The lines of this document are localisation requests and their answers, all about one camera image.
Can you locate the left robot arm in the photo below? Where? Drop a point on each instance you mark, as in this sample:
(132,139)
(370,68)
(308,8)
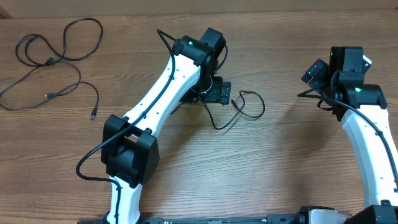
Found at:
(130,151)

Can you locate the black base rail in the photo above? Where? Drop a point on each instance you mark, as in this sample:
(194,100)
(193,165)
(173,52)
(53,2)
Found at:
(214,220)

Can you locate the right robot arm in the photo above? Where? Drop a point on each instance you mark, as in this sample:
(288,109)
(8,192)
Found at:
(362,110)

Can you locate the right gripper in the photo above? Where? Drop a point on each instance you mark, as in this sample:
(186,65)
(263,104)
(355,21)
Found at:
(315,76)

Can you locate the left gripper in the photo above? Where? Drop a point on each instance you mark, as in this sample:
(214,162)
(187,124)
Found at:
(217,95)

